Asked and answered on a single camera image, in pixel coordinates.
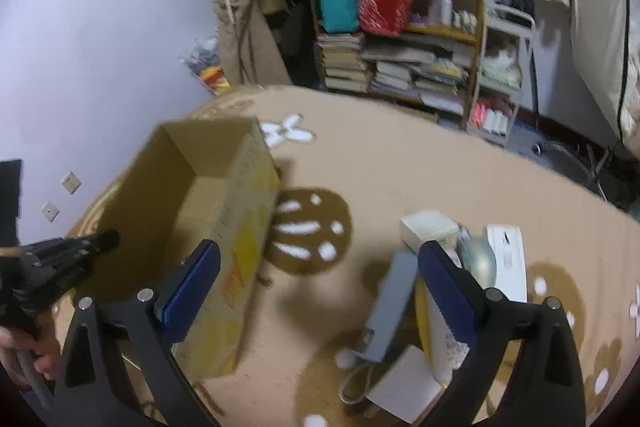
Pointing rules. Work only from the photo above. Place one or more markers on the wooden bookshelf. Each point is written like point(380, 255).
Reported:
point(431, 64)

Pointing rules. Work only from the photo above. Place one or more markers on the grey power bank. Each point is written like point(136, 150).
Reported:
point(393, 296)

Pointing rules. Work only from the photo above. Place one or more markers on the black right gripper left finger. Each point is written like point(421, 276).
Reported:
point(94, 388)

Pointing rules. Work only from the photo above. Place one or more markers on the white quilt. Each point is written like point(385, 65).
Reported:
point(604, 35)

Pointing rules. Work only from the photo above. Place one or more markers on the wall socket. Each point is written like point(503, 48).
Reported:
point(71, 183)
point(49, 211)

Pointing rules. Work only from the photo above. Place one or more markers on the white printed tube bottle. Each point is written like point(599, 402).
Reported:
point(443, 353)

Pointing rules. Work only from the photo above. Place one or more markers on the upper wall socket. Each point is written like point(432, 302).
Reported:
point(71, 183)

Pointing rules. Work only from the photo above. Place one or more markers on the left hand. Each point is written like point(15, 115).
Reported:
point(46, 350)

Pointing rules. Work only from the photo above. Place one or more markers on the white trolley cart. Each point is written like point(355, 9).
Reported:
point(502, 73)

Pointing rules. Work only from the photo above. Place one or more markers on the stack of books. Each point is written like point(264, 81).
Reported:
point(341, 64)

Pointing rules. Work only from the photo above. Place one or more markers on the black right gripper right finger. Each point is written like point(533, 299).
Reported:
point(545, 387)

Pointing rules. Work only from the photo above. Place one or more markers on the plush toys in plastic bag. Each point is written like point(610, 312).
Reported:
point(204, 64)

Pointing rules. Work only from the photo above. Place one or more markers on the brown cardboard box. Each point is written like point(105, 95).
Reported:
point(193, 180)

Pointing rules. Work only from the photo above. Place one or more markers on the beige hanging coat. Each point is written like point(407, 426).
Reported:
point(248, 53)

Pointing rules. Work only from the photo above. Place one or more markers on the lower wall socket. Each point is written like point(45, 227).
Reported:
point(49, 211)

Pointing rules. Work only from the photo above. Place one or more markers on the white paper card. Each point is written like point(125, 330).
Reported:
point(408, 389)

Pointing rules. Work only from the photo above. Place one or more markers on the white charger plug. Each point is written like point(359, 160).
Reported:
point(426, 226)

